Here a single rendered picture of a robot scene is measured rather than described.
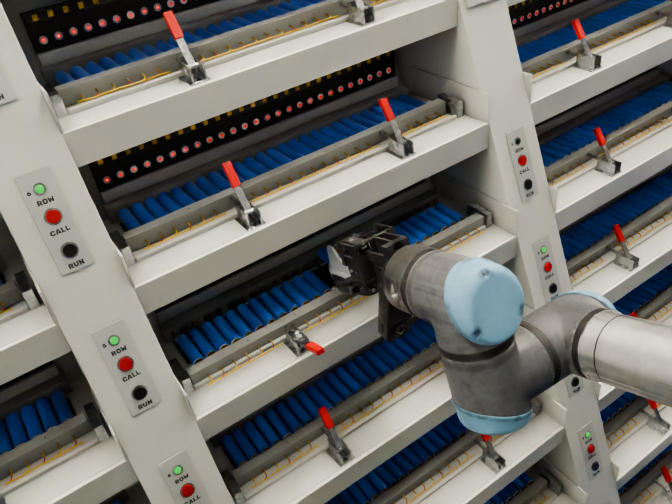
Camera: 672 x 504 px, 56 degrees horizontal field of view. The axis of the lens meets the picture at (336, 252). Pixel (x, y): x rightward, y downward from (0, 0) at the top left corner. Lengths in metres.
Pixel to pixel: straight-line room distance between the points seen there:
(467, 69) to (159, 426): 0.70
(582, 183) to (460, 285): 0.62
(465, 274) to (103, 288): 0.43
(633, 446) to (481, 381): 0.84
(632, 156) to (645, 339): 0.67
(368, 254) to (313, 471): 0.36
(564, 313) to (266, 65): 0.50
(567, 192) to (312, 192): 0.53
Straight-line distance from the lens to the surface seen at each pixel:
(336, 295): 0.98
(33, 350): 0.83
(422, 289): 0.74
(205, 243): 0.86
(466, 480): 1.23
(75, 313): 0.82
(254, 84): 0.87
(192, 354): 0.95
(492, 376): 0.75
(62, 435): 0.93
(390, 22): 0.97
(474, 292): 0.69
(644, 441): 1.57
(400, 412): 1.08
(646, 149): 1.41
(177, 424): 0.89
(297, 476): 1.03
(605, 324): 0.80
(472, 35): 1.06
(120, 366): 0.84
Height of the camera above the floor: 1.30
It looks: 18 degrees down
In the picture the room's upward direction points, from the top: 19 degrees counter-clockwise
